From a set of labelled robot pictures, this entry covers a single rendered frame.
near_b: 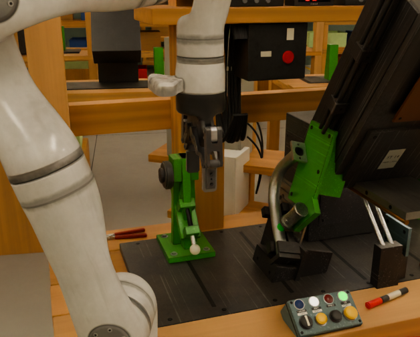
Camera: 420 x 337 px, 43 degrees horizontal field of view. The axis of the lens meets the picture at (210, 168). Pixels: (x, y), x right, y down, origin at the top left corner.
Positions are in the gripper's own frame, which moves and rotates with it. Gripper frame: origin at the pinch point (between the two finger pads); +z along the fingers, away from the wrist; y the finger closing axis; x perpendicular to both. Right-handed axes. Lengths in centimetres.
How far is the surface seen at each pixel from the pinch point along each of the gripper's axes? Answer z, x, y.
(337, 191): 18, -43, 29
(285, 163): 13, -34, 40
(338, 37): 44, -426, 676
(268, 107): 7, -44, 74
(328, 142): 5.5, -39.8, 29.2
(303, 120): 6, -45, 52
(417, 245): 40, -74, 34
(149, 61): 108, -180, 947
